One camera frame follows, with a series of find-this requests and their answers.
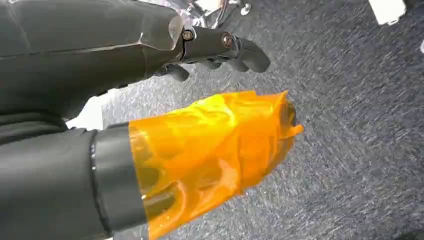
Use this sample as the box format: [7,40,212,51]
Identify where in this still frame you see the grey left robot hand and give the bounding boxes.
[0,0,305,240]

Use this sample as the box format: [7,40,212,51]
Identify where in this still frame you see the white flat box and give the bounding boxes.
[368,0,408,27]

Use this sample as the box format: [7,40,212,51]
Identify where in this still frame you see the silver metal frame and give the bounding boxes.
[178,0,242,29]

